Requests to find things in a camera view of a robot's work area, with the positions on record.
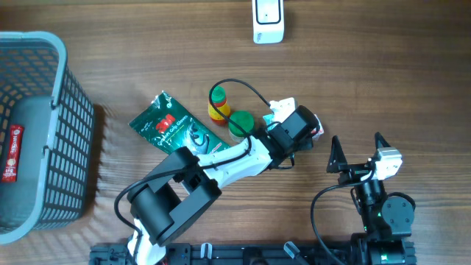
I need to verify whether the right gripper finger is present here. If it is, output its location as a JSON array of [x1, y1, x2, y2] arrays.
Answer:
[[375, 132, 391, 149], [326, 135, 347, 173]]

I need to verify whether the red white small packet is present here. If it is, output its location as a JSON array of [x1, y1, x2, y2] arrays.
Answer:
[[311, 114, 324, 141]]

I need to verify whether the green lid jar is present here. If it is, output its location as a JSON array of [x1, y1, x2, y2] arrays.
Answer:
[[228, 110, 255, 143]]

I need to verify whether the yellow red sauce bottle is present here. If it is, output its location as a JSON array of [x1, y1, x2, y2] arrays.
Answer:
[[208, 85, 231, 126]]

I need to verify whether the green 3M gloves packet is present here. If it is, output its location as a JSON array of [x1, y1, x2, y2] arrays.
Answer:
[[129, 91, 230, 155]]

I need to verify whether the red stick sachet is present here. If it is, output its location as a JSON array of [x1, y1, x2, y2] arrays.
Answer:
[[1, 124, 24, 183]]

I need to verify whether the teal snack packet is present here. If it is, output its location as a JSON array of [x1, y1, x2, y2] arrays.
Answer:
[[263, 114, 274, 125]]

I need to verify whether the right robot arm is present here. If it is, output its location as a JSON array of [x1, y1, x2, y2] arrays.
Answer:
[[327, 132, 417, 265]]

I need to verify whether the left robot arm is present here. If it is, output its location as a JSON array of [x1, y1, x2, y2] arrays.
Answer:
[[114, 106, 321, 264]]

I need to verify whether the white barcode scanner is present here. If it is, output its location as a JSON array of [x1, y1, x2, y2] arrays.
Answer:
[[252, 0, 285, 45]]

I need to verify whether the grey plastic mesh basket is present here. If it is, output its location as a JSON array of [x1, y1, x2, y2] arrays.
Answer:
[[1, 32, 95, 245]]

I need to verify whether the black right camera cable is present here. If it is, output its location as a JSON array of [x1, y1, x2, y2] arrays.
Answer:
[[310, 169, 376, 265]]

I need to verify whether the black camera cable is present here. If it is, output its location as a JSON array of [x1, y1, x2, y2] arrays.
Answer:
[[310, 169, 376, 265], [113, 78, 295, 236]]

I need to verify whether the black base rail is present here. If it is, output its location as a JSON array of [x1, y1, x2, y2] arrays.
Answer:
[[89, 241, 417, 265]]

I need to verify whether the black left camera cable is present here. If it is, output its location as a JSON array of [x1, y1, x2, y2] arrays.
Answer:
[[113, 78, 295, 236]]

